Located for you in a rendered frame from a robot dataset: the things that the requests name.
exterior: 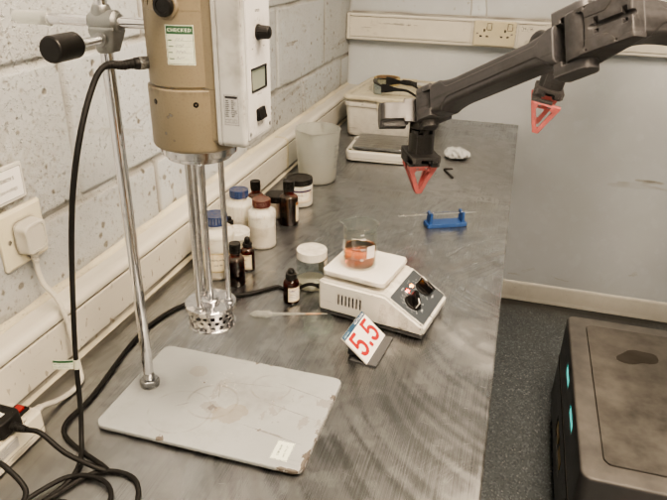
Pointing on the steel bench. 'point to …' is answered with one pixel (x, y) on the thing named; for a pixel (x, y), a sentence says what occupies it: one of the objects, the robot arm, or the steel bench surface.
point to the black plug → (10, 422)
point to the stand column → (128, 219)
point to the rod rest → (445, 221)
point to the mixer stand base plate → (227, 409)
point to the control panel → (420, 298)
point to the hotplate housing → (372, 304)
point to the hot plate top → (387, 263)
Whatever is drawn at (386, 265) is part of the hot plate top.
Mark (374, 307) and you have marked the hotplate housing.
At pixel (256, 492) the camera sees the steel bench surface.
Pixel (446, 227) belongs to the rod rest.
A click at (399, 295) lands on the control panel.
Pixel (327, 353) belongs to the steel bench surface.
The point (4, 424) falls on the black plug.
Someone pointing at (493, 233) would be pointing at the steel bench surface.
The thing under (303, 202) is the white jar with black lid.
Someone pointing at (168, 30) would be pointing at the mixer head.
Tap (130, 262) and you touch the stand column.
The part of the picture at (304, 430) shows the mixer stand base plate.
